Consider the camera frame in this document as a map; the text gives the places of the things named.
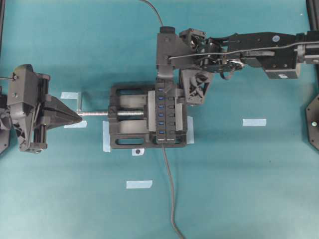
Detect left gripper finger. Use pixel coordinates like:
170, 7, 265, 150
44, 94, 78, 117
43, 110, 82, 129

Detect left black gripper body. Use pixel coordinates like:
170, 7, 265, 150
8, 72, 50, 153

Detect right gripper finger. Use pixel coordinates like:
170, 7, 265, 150
175, 88, 185, 104
157, 65, 174, 79

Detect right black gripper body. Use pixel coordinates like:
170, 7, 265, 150
179, 28, 242, 80

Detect black USB cable with plug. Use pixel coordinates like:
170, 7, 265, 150
140, 0, 164, 27

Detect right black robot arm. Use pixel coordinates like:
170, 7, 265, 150
156, 26, 319, 106

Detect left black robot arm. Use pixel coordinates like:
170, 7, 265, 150
0, 64, 82, 153

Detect black multi-port USB hub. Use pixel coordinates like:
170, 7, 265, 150
155, 78, 176, 144

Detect blue tape under left gripper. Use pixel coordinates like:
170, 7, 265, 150
64, 120, 87, 128

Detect blue tape right of vise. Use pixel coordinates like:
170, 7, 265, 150
186, 116, 194, 144

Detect blue tape of vise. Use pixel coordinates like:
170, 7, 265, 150
186, 116, 194, 144
103, 121, 111, 152

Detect black bench vise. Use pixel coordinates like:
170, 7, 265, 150
77, 84, 187, 149

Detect blue tape left of vise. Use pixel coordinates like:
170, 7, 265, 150
103, 121, 111, 152

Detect white sticker with black dot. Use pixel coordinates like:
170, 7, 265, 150
132, 148, 145, 156

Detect blue tape far right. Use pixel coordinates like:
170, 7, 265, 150
242, 119, 267, 127

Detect blue tape lower centre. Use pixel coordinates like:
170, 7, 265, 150
126, 180, 153, 189

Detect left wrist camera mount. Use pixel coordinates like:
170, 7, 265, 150
7, 64, 37, 119

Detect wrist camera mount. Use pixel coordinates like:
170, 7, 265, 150
156, 26, 194, 69
7, 64, 37, 119

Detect blue tape near vise handle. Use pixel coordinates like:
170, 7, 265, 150
60, 92, 78, 100

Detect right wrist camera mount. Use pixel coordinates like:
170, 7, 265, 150
156, 26, 194, 69

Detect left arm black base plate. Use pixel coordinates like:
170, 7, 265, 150
0, 129, 10, 154

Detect grey hub power cable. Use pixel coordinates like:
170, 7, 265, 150
161, 143, 186, 239

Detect black frame rail left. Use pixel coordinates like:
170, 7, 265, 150
0, 0, 6, 50

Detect black frame rail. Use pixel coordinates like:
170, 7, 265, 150
306, 0, 319, 30
0, 0, 6, 50

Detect black frame rail right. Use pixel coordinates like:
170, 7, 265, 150
306, 0, 319, 30

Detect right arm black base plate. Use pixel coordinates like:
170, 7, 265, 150
306, 95, 319, 150

